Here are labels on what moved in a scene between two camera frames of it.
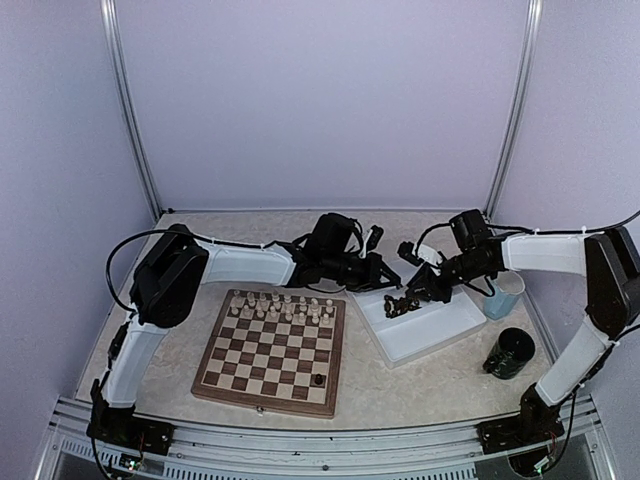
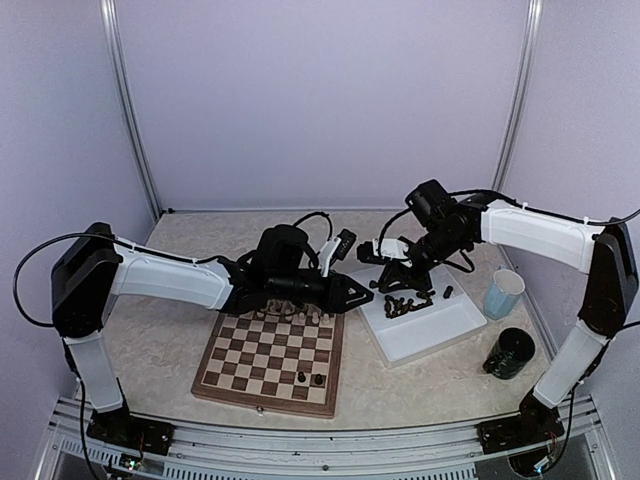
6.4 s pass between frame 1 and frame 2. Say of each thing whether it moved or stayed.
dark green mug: stayed
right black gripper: moved
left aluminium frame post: stayed
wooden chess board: stayed
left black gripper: moved
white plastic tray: stayed
